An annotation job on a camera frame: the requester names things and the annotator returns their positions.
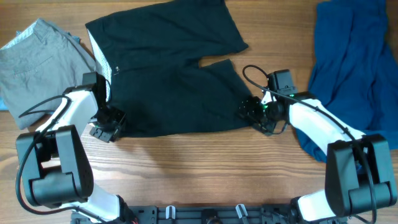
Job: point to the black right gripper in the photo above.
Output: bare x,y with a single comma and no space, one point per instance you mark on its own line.
250,109

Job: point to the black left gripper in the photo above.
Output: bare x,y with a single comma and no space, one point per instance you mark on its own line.
104,132

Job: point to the black shorts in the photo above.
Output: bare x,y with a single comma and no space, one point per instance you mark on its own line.
156,79

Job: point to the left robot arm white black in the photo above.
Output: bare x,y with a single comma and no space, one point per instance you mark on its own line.
54,172

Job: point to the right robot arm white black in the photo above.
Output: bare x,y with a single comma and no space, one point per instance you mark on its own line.
359,175

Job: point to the grey folded shorts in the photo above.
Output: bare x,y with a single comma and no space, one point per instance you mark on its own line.
36,66

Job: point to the dark blue garment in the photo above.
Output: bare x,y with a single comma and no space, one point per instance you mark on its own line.
355,72

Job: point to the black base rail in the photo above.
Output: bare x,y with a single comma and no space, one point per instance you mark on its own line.
265,214

